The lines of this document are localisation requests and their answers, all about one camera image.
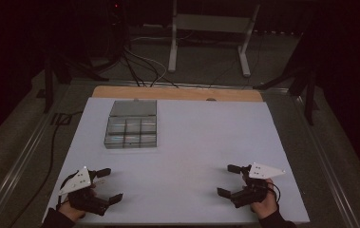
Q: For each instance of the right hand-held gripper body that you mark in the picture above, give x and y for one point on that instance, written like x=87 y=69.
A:
x=252 y=193

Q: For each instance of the person's left hand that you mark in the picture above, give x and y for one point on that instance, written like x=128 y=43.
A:
x=71 y=212

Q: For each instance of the black tripod stand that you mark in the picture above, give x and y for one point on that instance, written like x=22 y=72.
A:
x=304 y=82
x=54 y=72

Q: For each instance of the clear plastic compartment box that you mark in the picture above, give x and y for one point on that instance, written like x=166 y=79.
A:
x=132 y=128

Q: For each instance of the person's right hand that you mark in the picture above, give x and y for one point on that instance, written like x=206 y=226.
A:
x=264 y=207

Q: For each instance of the white table sheet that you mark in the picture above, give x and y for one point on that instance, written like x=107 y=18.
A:
x=184 y=142

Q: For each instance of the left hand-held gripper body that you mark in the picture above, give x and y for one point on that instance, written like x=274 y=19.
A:
x=84 y=199

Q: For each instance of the metal floor rail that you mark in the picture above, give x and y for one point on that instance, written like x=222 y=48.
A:
x=326 y=164
x=16 y=167

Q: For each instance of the white metal stand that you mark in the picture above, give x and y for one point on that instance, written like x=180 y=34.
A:
x=211 y=22

